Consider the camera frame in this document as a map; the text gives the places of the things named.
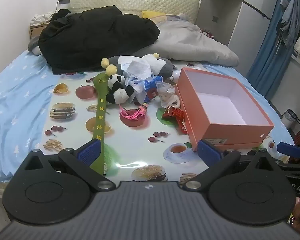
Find clear labelled plastic packet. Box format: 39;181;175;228
159;85;177;108

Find black jacket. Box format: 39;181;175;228
38;6;161;75

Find light blue face mask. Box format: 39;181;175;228
126;78;150;103

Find blue white plastic bag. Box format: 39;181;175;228
145;76;165;98

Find panda plush toy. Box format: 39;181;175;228
107;74;135;104

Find grey pillow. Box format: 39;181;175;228
150;19;240;67

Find yellow pillow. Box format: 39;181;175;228
142;10;167;22

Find red snack wrapper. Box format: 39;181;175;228
162;106;188;133

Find orange box lid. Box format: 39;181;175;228
176;86;265;153

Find pink tassel doll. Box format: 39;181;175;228
118;103;148;122

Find small waste bin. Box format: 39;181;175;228
281;108;300;131

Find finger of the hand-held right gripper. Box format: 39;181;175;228
277;163;300;172
277;142;300;159

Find orange cardboard box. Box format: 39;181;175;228
175;67;275;145

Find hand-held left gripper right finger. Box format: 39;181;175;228
182;139;284;193

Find brown cardboard box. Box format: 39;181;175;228
29;22;50;40

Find white crumpled tissue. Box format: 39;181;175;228
126;60;153;79

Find white crumpled cloth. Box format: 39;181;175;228
31;12;56;26

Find white printed packet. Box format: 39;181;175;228
118;56;138;66

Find blue curtain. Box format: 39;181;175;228
246;0;300;93

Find green fabric massage stick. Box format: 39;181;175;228
89;71;110;177

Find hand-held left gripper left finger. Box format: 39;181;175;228
24;139;116;193

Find grey penguin plush toy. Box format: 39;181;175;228
101;53;174;81

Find grey wardrobe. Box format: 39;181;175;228
195;0;276;61

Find beige quilted headboard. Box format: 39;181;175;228
68;0;200;24

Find hanging blue jeans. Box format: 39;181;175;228
276;0;300;50

